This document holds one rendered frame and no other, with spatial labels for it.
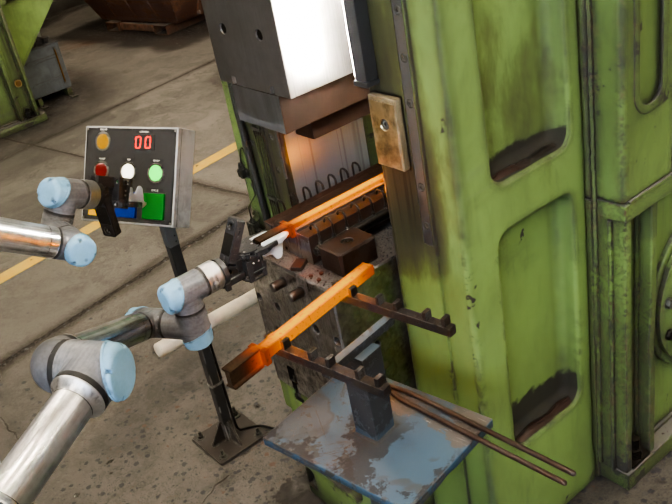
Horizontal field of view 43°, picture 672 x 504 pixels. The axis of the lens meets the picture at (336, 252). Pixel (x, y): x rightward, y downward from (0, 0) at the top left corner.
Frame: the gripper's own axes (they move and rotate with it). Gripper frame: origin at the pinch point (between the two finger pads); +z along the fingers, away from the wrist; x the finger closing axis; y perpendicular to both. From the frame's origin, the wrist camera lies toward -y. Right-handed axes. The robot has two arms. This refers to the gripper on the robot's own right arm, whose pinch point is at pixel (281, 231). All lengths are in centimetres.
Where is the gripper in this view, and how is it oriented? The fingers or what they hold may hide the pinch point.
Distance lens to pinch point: 218.3
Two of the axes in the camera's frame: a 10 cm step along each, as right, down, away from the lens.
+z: 7.6, -4.3, 4.9
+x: 6.3, 2.9, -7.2
